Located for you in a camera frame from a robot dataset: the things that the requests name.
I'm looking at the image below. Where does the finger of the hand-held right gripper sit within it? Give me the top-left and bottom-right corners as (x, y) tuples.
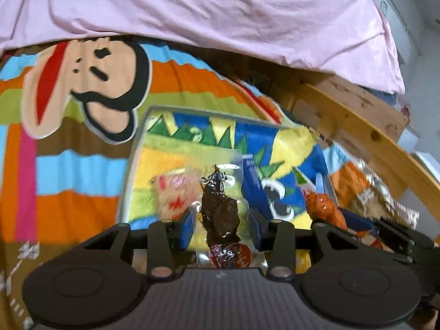
(372, 217), (419, 259)

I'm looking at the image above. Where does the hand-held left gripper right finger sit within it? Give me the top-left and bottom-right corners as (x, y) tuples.
(248, 208), (364, 280)

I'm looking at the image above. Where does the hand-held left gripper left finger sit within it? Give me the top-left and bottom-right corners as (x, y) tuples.
(77, 209), (194, 280)

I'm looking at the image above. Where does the dark meat snack clear packet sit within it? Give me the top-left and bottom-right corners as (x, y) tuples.
(194, 149), (269, 269)

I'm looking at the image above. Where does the silver orange snack packet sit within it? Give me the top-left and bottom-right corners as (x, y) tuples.
(329, 158), (420, 236)

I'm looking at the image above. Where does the dinosaur print tray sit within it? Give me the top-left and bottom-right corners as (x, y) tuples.
(118, 105), (348, 272)

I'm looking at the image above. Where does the yellow snack packet red print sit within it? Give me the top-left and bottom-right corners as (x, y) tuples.
(137, 149), (198, 222)

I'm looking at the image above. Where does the blue box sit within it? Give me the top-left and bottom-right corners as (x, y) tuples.
(241, 158), (276, 219)

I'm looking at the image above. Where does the orange sausage packet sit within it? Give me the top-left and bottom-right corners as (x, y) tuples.
(292, 167), (348, 232)

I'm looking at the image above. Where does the monkey printed blanket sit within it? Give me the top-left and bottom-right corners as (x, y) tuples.
(0, 38), (303, 330)

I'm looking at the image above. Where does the pink bed sheet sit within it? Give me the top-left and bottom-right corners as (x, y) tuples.
(0, 0), (407, 96)

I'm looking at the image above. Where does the wooden bed frame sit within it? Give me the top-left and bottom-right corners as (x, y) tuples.
(273, 82), (440, 200)

